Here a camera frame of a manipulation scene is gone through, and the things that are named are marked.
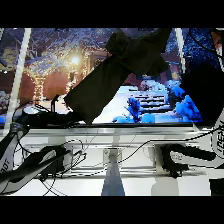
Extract dark olive trousers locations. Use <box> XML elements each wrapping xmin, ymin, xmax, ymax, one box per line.
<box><xmin>63</xmin><ymin>28</ymin><xmax>173</xmax><ymax>125</ymax></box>

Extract black garment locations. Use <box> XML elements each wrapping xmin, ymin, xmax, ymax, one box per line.
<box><xmin>180</xmin><ymin>62</ymin><xmax>224</xmax><ymax>126</ymax></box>

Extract black cable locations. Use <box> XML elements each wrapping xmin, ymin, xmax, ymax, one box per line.
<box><xmin>39</xmin><ymin>137</ymin><xmax>88</xmax><ymax>196</ymax></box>
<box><xmin>188</xmin><ymin>28</ymin><xmax>224</xmax><ymax>63</ymax></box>
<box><xmin>114</xmin><ymin>126</ymin><xmax>224</xmax><ymax>166</ymax></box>

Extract silver frame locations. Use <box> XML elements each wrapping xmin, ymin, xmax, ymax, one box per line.
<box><xmin>0</xmin><ymin>123</ymin><xmax>224</xmax><ymax>197</ymax></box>

